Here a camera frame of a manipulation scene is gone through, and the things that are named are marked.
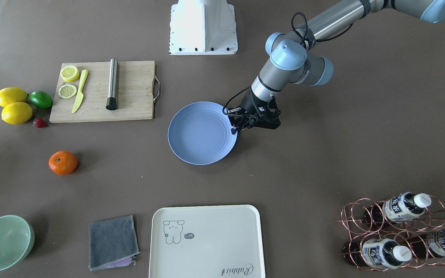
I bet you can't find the cream rabbit tray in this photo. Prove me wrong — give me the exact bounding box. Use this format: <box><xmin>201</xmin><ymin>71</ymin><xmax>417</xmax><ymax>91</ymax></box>
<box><xmin>149</xmin><ymin>204</ymin><xmax>266</xmax><ymax>278</ymax></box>

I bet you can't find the yellow lemon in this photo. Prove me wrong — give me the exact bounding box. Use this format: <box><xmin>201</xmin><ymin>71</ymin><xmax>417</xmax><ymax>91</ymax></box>
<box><xmin>1</xmin><ymin>102</ymin><xmax>32</xmax><ymax>125</ymax></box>
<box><xmin>0</xmin><ymin>87</ymin><xmax>29</xmax><ymax>107</ymax></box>

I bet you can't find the steel muddler black tip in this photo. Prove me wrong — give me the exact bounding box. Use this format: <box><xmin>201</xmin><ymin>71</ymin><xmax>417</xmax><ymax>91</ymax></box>
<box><xmin>106</xmin><ymin>58</ymin><xmax>118</xmax><ymax>111</ymax></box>

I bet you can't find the lemon half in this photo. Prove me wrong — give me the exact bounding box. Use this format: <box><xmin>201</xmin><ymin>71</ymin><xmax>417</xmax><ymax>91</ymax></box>
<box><xmin>60</xmin><ymin>65</ymin><xmax>81</xmax><ymax>83</ymax></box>
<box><xmin>57</xmin><ymin>84</ymin><xmax>78</xmax><ymax>99</ymax></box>

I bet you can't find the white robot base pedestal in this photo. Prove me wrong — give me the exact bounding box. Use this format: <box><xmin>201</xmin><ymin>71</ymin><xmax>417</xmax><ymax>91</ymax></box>
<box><xmin>168</xmin><ymin>0</ymin><xmax>238</xmax><ymax>55</ymax></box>

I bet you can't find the copper wire bottle rack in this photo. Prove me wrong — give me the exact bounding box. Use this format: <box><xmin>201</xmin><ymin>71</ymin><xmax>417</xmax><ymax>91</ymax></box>
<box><xmin>340</xmin><ymin>192</ymin><xmax>445</xmax><ymax>271</ymax></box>

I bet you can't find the green bowl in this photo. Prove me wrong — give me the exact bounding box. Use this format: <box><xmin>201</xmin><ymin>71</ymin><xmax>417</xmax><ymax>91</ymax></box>
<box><xmin>0</xmin><ymin>215</ymin><xmax>35</xmax><ymax>271</ymax></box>

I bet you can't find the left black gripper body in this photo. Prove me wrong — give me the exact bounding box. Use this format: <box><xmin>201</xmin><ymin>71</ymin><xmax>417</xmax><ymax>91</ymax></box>
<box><xmin>226</xmin><ymin>88</ymin><xmax>281</xmax><ymax>131</ymax></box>

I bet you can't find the grey folded cloth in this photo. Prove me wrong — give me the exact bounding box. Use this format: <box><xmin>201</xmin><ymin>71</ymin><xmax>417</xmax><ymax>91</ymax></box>
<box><xmin>88</xmin><ymin>215</ymin><xmax>140</xmax><ymax>271</ymax></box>

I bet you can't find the tea bottle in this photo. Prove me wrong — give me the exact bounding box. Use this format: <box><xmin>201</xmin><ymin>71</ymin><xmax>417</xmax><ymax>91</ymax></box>
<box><xmin>410</xmin><ymin>229</ymin><xmax>445</xmax><ymax>259</ymax></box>
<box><xmin>363</xmin><ymin>192</ymin><xmax>431</xmax><ymax>226</ymax></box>
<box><xmin>342</xmin><ymin>239</ymin><xmax>413</xmax><ymax>270</ymax></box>

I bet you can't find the lemon half lower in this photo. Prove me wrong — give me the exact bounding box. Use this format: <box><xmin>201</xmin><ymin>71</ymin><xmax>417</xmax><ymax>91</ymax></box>
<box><xmin>57</xmin><ymin>84</ymin><xmax>78</xmax><ymax>99</ymax></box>

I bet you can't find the orange fruit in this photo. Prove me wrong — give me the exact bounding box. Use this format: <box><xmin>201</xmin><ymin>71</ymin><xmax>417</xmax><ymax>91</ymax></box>
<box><xmin>48</xmin><ymin>150</ymin><xmax>78</xmax><ymax>175</ymax></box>

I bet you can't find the yellow lemon lower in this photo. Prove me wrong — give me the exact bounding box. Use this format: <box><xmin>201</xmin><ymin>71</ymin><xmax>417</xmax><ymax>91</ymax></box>
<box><xmin>1</xmin><ymin>102</ymin><xmax>32</xmax><ymax>125</ymax></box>

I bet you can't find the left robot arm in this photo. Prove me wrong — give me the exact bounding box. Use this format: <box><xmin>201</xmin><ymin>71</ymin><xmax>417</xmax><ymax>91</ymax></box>
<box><xmin>222</xmin><ymin>0</ymin><xmax>445</xmax><ymax>134</ymax></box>

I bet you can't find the wooden cutting board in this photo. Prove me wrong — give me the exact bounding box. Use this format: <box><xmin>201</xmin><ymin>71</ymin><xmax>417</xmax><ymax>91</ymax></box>
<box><xmin>49</xmin><ymin>61</ymin><xmax>156</xmax><ymax>124</ymax></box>

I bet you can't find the blue plate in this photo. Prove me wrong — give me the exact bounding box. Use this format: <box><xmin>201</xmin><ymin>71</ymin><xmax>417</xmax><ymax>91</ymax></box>
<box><xmin>168</xmin><ymin>102</ymin><xmax>238</xmax><ymax>165</ymax></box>

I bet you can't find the yellow lemon upper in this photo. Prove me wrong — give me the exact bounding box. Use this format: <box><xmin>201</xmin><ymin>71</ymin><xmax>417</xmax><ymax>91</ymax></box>
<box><xmin>0</xmin><ymin>87</ymin><xmax>29</xmax><ymax>107</ymax></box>

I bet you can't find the green lime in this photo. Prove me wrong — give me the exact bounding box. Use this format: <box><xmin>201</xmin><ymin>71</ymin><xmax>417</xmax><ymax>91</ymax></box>
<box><xmin>29</xmin><ymin>90</ymin><xmax>53</xmax><ymax>109</ymax></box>

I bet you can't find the yellow plastic knife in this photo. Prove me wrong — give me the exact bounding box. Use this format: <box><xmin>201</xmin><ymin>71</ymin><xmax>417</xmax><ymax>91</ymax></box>
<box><xmin>72</xmin><ymin>69</ymin><xmax>89</xmax><ymax>113</ymax></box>

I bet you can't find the red strawberry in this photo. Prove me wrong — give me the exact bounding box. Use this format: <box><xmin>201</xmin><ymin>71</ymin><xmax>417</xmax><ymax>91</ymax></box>
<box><xmin>32</xmin><ymin>118</ymin><xmax>48</xmax><ymax>129</ymax></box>

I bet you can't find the lemon half upper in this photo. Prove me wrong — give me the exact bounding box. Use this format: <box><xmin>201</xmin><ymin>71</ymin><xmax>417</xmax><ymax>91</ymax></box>
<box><xmin>60</xmin><ymin>65</ymin><xmax>81</xmax><ymax>83</ymax></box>

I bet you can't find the tea bottle top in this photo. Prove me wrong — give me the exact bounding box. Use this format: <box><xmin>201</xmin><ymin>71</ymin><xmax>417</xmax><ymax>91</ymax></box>
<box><xmin>363</xmin><ymin>192</ymin><xmax>431</xmax><ymax>226</ymax></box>

